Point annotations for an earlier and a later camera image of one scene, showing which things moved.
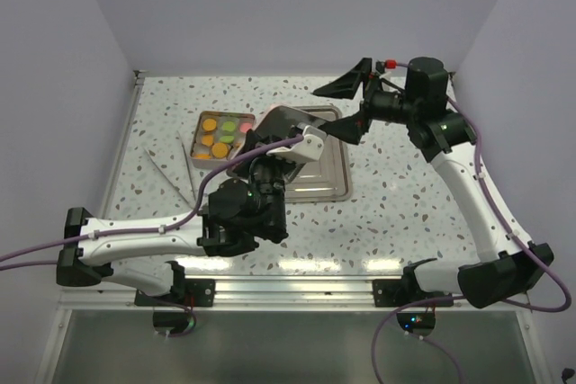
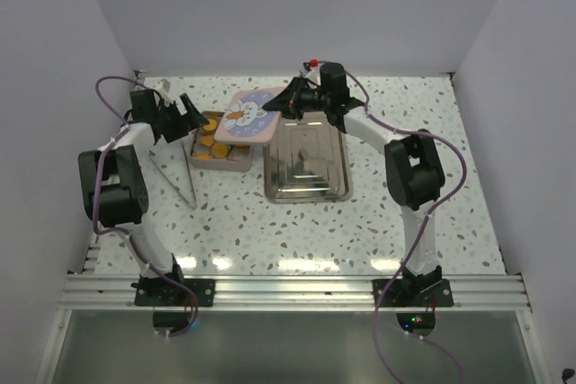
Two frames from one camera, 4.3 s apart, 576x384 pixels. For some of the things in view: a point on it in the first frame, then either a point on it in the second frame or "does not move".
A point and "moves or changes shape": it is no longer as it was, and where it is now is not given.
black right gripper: [352, 129] -> [289, 102]
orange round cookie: [209, 124] does not move
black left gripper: [242, 169] -> [186, 122]
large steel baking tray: [329, 178] does not move
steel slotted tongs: [193, 206] moves or changes shape
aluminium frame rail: [278, 292] does not move
